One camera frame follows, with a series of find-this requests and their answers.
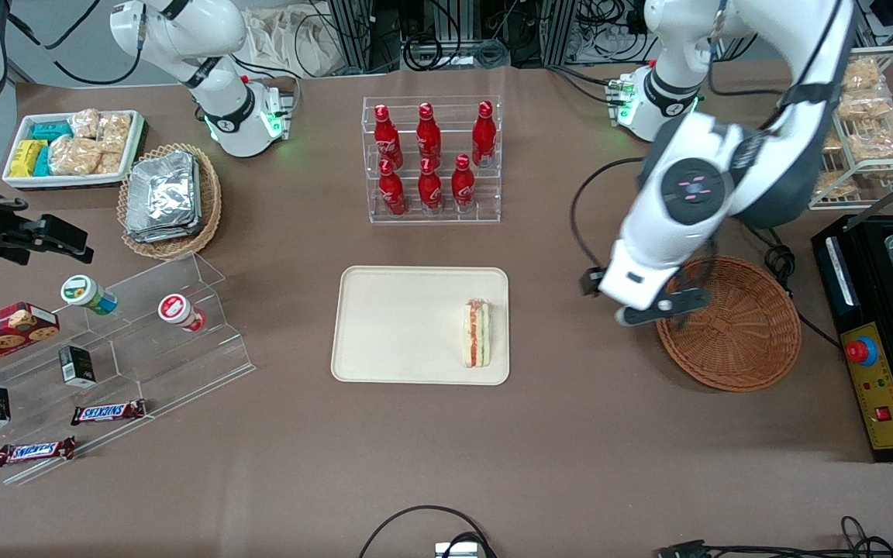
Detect triangular sandwich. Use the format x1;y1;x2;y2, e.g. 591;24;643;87
461;299;492;369

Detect oval tan wicker basket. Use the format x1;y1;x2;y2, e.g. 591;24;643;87
117;143;223;260

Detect round brown wicker basket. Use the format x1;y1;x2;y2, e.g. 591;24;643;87
654;256;802;393

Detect beige plastic tray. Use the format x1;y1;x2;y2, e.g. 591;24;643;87
330;266;511;386

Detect white rectangular bin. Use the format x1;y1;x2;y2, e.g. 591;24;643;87
2;110;146;191

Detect green lid yogurt cup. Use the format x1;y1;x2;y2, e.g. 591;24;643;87
60;274;119;316

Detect yellow snack packet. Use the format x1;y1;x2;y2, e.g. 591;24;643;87
9;139;48;178

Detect silver foil pack stack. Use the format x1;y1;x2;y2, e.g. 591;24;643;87
124;150;204;244

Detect red lid yogurt cup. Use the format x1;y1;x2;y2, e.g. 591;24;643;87
157;293;208;334

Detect clear acrylic bottle rack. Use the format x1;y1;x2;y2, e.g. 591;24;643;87
362;95;502;226

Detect red cola bottle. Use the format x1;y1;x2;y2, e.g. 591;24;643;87
374;105;405;171
416;102;443;168
378;159;408;217
418;157;444;215
451;153;478;212
471;101;497;169

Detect brown Snickers bar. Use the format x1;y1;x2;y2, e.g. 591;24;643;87
0;436;78;468
71;399;148;427

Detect clear acrylic stepped shelf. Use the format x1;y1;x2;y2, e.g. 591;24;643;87
0;251;257;487

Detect black machine housing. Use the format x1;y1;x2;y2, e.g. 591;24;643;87
812;213;893;464

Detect red emergency stop button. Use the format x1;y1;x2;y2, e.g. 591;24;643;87
845;336;879;367

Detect beige cloth bags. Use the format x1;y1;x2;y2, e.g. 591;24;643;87
243;8;348;79

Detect yellow control panel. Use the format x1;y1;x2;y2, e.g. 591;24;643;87
840;321;893;451

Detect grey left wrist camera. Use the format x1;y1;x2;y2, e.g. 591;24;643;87
615;288;713;328

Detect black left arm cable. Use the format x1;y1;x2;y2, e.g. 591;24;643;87
571;157;650;272

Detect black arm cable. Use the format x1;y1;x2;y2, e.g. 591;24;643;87
571;157;650;272
6;0;147;87

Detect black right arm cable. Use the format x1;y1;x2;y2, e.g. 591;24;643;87
6;0;147;87

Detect black coiled table cable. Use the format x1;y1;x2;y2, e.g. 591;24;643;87
745;225;844;351

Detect black left base cables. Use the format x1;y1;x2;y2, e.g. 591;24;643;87
546;65;622;107

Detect black base cables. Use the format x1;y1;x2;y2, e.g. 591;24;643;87
229;53;302;117
546;65;622;107

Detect black right base cables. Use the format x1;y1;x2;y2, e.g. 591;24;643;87
229;53;302;117

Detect black cable with connector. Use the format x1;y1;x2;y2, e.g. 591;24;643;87
656;515;893;558

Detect black looped cable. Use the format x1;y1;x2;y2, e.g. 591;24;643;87
358;505;498;558

